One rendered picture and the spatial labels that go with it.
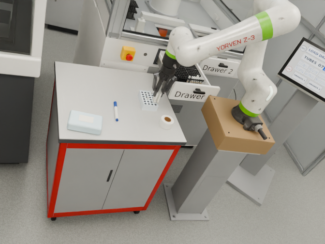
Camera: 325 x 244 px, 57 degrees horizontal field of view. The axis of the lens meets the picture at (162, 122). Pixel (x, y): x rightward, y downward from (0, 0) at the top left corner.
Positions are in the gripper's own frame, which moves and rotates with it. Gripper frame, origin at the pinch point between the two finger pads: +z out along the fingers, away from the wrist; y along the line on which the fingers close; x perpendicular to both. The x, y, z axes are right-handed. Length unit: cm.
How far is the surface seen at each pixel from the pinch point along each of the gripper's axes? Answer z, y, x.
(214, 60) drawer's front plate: -8, 47, 35
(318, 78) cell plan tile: -21, 112, 12
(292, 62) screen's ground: -22, 99, 27
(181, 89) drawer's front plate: -5.5, 12.8, 1.5
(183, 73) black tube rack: -6.0, 18.3, 16.5
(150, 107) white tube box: 5.2, -3.1, -3.4
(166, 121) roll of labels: 3.7, 2.4, -15.4
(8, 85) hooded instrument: 15, -72, 14
